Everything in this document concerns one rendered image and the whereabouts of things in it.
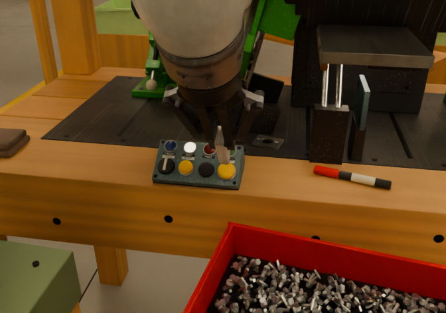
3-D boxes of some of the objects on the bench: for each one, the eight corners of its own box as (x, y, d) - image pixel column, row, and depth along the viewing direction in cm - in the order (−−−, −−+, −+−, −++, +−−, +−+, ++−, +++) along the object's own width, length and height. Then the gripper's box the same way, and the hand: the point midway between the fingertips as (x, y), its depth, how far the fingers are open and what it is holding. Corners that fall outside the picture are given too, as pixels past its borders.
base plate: (627, 194, 76) (632, 184, 75) (42, 146, 92) (40, 137, 91) (521, 105, 113) (524, 97, 112) (117, 81, 129) (116, 75, 128)
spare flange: (283, 142, 89) (284, 138, 89) (277, 150, 86) (277, 147, 85) (258, 137, 91) (258, 134, 91) (251, 145, 88) (251, 142, 87)
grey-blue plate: (362, 162, 82) (373, 91, 75) (350, 162, 82) (362, 91, 75) (356, 140, 90) (366, 74, 83) (346, 139, 90) (356, 74, 84)
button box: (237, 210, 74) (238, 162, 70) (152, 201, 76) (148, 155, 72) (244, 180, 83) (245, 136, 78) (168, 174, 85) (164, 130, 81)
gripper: (140, 85, 47) (180, 174, 68) (261, 91, 45) (264, 181, 66) (154, 32, 50) (188, 132, 71) (267, 36, 48) (268, 138, 69)
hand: (223, 145), depth 66 cm, fingers closed
